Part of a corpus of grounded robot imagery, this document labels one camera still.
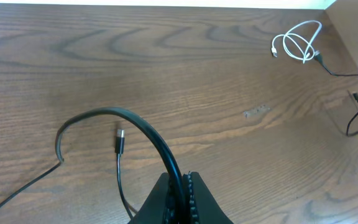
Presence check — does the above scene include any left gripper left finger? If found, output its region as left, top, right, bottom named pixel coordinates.
left=128, top=173, right=175, bottom=224

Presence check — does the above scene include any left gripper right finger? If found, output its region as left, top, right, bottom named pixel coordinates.
left=183, top=172, right=233, bottom=224

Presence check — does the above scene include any white usb cable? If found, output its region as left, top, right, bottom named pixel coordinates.
left=270, top=20, right=323, bottom=64

